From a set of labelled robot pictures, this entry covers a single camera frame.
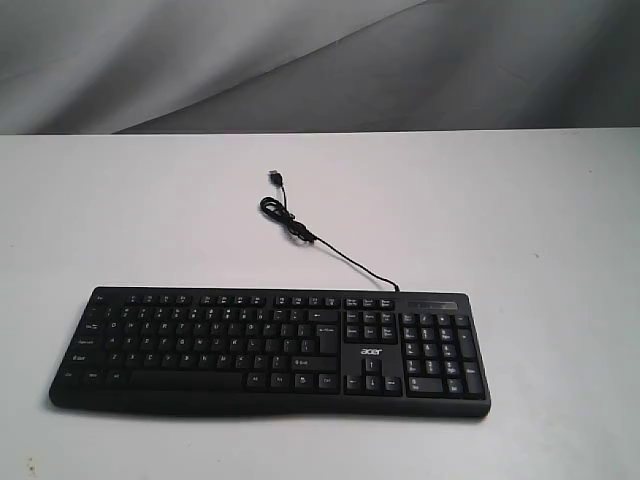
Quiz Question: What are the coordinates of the black Acer keyboard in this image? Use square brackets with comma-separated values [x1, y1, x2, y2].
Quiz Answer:
[49, 286, 491, 418]

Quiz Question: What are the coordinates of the grey backdrop cloth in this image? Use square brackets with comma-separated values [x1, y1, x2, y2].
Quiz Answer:
[1, 1, 639, 134]

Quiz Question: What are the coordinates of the black keyboard USB cable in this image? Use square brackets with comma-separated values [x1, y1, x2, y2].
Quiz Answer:
[258, 169, 401, 294]

